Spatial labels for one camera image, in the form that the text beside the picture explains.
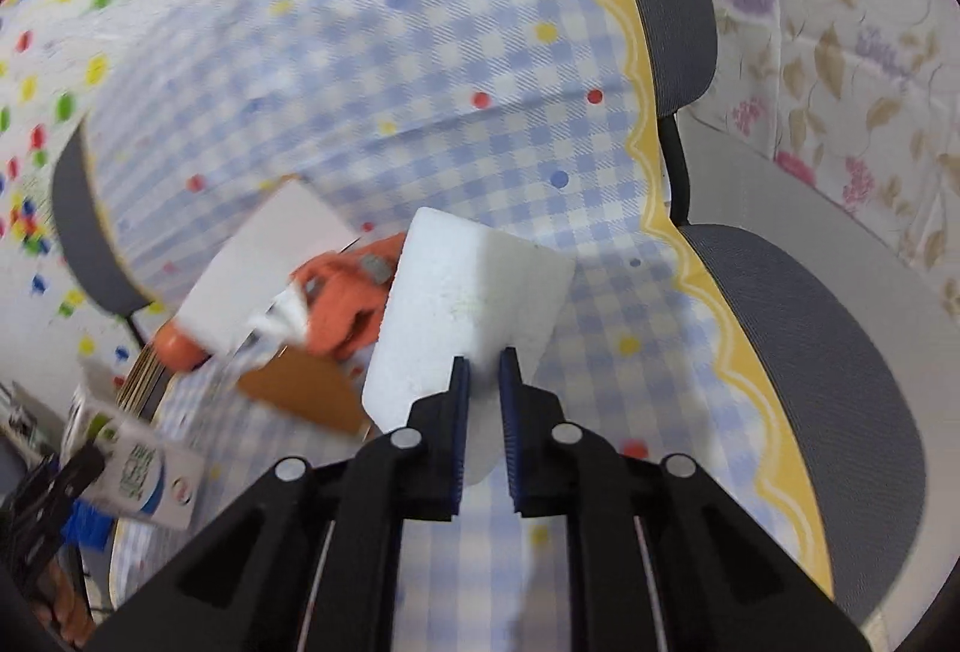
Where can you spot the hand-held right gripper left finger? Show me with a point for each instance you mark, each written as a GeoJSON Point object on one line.
{"type": "Point", "coordinates": [459, 412]}

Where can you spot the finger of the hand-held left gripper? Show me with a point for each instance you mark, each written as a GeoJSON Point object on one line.
{"type": "Point", "coordinates": [75, 472]}

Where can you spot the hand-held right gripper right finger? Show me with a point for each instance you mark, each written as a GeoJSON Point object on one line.
{"type": "Point", "coordinates": [512, 419]}

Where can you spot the white milk carton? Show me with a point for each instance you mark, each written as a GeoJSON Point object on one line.
{"type": "Point", "coordinates": [142, 464]}

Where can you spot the white foam block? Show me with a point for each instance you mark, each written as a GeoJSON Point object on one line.
{"type": "Point", "coordinates": [465, 292]}

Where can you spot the white crumpled paper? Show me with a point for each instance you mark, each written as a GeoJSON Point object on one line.
{"type": "Point", "coordinates": [279, 322]}

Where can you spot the grey office chair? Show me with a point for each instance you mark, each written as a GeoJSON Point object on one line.
{"type": "Point", "coordinates": [810, 359]}

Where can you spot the blue checkered cloth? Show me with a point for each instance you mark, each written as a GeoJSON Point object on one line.
{"type": "Point", "coordinates": [450, 60]}

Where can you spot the balloon print plastic sheet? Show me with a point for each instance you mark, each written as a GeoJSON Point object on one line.
{"type": "Point", "coordinates": [45, 60]}

